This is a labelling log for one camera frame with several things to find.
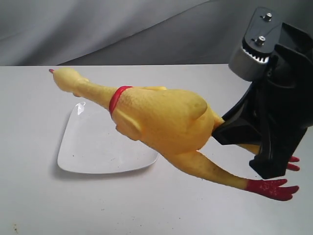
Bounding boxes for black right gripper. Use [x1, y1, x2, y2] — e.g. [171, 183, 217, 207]
[213, 6, 313, 145]

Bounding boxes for white square plate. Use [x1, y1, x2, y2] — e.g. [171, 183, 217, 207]
[57, 101, 158, 174]

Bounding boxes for yellow rubber chicken toy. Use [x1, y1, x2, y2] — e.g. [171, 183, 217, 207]
[49, 67, 299, 201]

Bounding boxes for grey backdrop cloth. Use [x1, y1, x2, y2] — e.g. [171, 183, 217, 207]
[0, 0, 313, 66]

